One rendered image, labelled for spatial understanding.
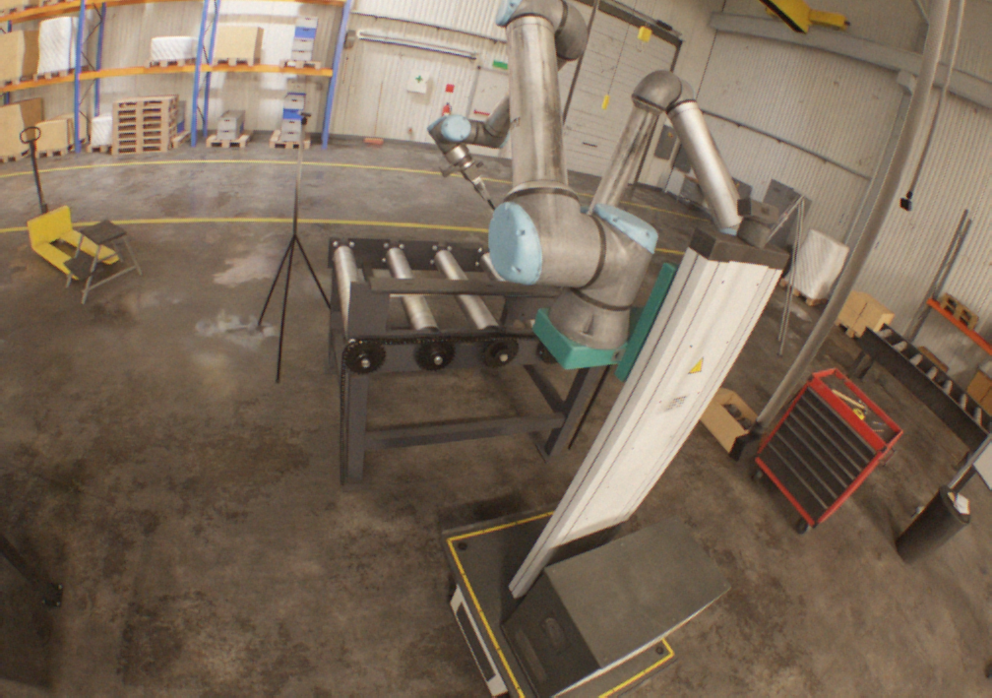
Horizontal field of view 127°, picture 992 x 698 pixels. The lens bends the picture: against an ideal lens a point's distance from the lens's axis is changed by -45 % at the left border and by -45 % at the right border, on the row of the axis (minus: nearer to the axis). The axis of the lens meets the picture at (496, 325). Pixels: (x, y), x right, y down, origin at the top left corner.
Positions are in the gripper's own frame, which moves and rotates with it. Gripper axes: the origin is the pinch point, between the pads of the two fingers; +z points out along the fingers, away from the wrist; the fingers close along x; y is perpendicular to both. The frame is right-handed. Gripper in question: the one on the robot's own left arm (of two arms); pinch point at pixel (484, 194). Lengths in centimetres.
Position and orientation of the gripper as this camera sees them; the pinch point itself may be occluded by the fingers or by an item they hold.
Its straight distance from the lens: 172.4
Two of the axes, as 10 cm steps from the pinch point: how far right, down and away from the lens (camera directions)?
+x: -2.4, -3.9, 8.9
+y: 8.2, -5.8, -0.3
